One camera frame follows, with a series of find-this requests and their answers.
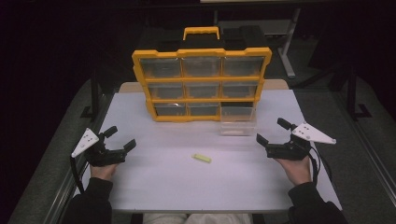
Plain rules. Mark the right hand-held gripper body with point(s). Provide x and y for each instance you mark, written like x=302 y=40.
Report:
x=289 y=151

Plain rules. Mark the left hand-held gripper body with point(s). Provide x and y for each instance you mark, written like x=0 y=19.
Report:
x=104 y=155

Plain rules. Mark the clear plastic drawer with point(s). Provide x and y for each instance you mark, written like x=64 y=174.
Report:
x=238 y=124

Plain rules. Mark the small yellow block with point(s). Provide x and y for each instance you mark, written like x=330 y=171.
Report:
x=201 y=158

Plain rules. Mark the yellow black drawer organizer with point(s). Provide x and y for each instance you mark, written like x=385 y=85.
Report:
x=200 y=100

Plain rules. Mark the person's left hand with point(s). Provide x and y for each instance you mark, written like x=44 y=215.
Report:
x=103 y=172

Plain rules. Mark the person's right hand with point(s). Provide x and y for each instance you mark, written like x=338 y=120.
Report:
x=295 y=171

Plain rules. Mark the beige wooden board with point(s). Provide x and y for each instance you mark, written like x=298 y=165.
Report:
x=275 y=84

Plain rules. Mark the black metal stand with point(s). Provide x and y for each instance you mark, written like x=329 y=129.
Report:
x=94 y=93
x=353 y=93

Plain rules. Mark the white desk with metal leg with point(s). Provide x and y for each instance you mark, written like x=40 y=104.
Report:
x=286 y=46

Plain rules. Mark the aluminium frame rail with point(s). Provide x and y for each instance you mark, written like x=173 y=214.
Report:
x=367 y=146
x=67 y=186

